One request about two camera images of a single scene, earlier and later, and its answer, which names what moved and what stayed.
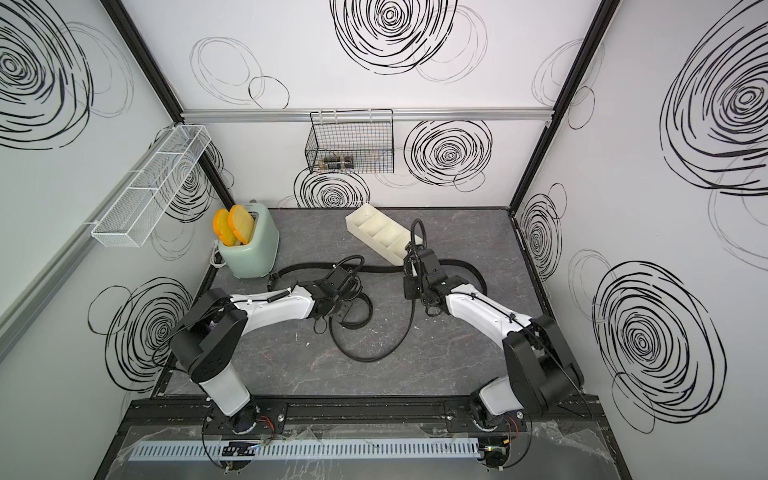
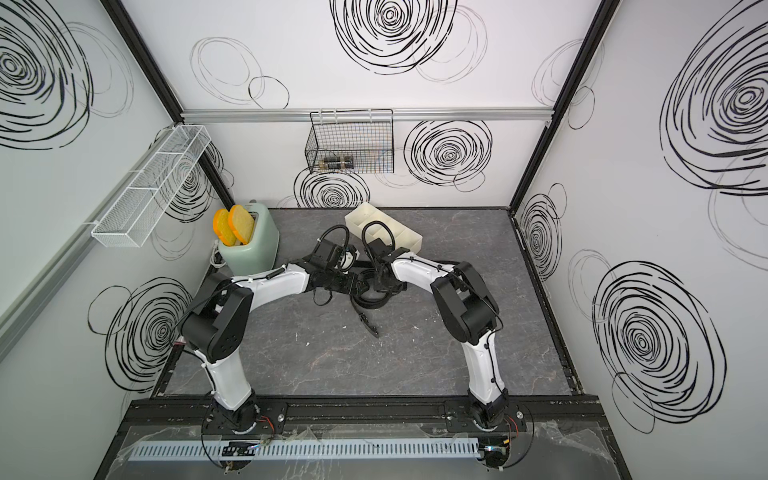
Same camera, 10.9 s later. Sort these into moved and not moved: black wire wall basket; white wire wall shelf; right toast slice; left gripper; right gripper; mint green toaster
Moved: right gripper; left gripper
Not moved: black wire wall basket; mint green toaster; white wire wall shelf; right toast slice
